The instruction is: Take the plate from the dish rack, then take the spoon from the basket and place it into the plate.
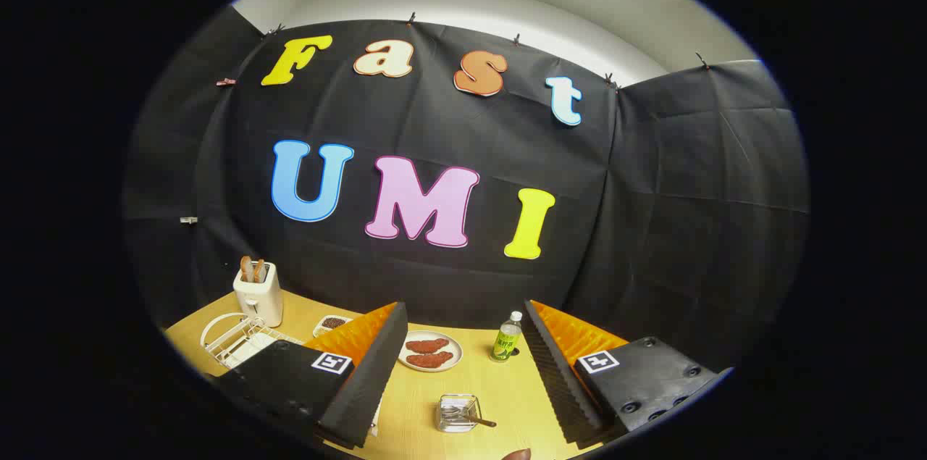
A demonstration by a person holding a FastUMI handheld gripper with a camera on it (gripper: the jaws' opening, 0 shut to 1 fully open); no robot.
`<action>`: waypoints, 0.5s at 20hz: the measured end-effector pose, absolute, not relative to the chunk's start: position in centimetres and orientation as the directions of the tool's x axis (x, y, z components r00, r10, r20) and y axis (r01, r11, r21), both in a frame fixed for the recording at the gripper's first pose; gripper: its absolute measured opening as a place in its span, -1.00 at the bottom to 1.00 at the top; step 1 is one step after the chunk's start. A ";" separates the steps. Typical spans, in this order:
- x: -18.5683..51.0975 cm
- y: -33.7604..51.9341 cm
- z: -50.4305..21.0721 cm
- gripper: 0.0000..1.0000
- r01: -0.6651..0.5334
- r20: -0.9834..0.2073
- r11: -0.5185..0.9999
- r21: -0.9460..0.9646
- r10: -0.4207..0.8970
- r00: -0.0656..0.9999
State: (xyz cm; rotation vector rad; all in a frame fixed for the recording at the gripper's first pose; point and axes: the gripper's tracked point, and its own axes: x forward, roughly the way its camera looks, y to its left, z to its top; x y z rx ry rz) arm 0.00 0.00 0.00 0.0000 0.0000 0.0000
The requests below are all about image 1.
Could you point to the white divided seasoning tray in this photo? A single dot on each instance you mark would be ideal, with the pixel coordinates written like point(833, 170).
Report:
point(332, 323)

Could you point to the pink clip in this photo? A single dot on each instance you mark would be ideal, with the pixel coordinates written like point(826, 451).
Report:
point(226, 82)

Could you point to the toasted bread slice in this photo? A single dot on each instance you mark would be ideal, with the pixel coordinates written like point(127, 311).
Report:
point(258, 270)
point(246, 269)

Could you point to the black backdrop cloth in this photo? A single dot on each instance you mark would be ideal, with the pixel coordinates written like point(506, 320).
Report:
point(434, 127)

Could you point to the white toaster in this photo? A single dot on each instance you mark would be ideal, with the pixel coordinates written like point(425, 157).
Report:
point(259, 297)

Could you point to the green drink bottle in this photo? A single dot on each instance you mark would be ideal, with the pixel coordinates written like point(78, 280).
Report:
point(505, 340)

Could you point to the red meat slice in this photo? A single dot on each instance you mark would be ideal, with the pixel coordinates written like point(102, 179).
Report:
point(429, 359)
point(429, 345)

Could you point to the white round plate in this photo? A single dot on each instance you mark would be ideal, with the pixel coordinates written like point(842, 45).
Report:
point(452, 355)

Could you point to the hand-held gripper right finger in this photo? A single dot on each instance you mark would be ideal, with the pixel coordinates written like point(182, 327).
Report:
point(558, 380)

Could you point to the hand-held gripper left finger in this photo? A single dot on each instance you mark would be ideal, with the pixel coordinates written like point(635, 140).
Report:
point(369, 380)

